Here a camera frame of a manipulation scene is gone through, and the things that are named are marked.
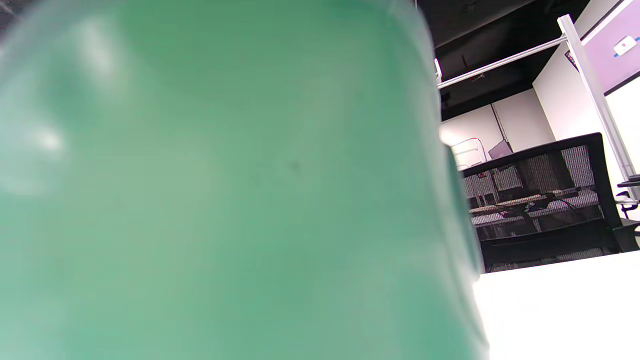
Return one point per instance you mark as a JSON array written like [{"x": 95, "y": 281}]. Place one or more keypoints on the green translucent plastic container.
[{"x": 225, "y": 190}]

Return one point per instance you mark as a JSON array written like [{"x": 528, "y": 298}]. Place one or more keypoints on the black mesh office chair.
[{"x": 602, "y": 175}]

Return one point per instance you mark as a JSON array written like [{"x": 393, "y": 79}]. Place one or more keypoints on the black chair armrest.
[{"x": 629, "y": 184}]

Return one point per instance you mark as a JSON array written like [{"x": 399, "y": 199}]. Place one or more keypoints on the white metal frame bar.
[{"x": 505, "y": 61}]

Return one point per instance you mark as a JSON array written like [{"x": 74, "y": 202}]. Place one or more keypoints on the white metal frame post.
[{"x": 592, "y": 85}]

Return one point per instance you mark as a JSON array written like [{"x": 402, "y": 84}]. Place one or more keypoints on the wall display screen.
[{"x": 610, "y": 55}]

